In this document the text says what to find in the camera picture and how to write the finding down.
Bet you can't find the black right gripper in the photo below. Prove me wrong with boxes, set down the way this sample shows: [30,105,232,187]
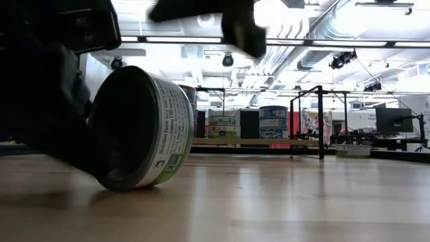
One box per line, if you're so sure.
[147,0,267,58]

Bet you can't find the white ring light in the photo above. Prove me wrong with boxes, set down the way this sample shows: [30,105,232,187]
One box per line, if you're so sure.
[197,13,216,28]

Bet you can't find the colourful poster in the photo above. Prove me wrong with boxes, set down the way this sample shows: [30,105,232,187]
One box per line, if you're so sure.
[301,110,333,136]

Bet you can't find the white hanging cloth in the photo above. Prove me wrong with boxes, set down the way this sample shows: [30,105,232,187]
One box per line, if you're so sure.
[208,109,241,118]

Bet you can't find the black partition panel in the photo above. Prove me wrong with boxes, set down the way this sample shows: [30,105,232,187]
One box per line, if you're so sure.
[197,110,206,138]
[239,110,260,139]

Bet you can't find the black ceiling camera cluster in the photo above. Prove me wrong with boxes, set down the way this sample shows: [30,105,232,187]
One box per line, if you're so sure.
[328,50,359,71]
[363,82,383,93]

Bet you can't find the black computer monitor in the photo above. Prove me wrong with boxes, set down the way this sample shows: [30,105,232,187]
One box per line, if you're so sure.
[375,107,415,134]

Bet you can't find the black aluminium table frame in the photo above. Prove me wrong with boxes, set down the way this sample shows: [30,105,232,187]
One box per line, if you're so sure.
[189,144,430,165]

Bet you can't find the black wire rack shelf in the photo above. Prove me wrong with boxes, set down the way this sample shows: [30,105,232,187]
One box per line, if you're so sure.
[191,85,325,161]

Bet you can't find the black background table frame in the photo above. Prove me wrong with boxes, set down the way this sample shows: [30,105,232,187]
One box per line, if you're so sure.
[324,89,352,135]
[196,86,226,112]

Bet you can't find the silver ventilation duct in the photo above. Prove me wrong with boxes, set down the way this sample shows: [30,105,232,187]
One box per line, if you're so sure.
[231,0,380,105]

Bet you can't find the long ceiling light strip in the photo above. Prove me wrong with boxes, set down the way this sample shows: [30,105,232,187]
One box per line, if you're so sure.
[120,35,430,48]

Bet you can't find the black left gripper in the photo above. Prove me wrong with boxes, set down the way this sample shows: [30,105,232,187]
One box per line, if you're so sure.
[46,0,122,177]

